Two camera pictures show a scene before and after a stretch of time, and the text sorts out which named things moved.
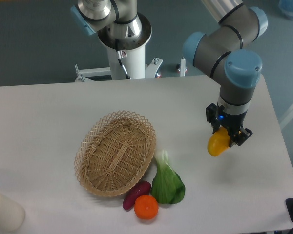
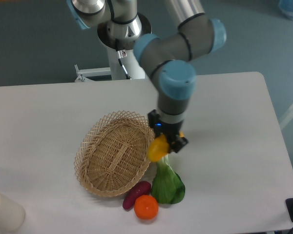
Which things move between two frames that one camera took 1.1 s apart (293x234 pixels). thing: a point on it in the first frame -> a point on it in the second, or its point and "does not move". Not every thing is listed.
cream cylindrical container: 5,215 does not move
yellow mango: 219,142 -> 158,146
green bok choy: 167,186 does not move
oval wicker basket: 114,152 does not move
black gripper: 232,122 -> 170,130
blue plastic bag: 292,8 does not move
